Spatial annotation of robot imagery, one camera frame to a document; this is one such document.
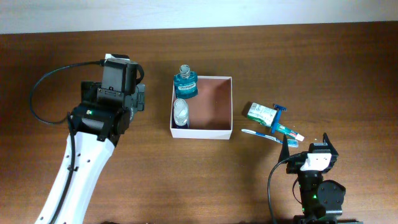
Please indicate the blue white toothbrush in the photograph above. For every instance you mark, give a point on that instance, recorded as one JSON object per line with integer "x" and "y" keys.
{"x": 291, "y": 142}

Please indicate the teal mouthwash bottle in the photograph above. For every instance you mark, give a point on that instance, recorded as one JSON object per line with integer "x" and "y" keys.
{"x": 185, "y": 83}

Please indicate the green toothpaste tube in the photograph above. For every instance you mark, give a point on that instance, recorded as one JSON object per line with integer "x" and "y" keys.
{"x": 284, "y": 130}

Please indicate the white square cardboard box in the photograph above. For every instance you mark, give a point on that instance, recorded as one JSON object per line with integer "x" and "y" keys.
{"x": 210, "y": 112}

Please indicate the green white soap packet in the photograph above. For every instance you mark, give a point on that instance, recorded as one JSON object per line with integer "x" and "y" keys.
{"x": 261, "y": 114}

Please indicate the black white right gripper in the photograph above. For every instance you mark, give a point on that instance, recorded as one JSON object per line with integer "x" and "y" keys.
{"x": 295, "y": 165}

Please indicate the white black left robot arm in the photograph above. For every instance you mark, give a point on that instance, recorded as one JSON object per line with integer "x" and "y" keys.
{"x": 106, "y": 110}

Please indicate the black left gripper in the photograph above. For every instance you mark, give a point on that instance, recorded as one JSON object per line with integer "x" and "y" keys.
{"x": 139, "y": 98}

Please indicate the blue disposable razor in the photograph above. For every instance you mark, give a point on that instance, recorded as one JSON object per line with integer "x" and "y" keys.
{"x": 279, "y": 109}

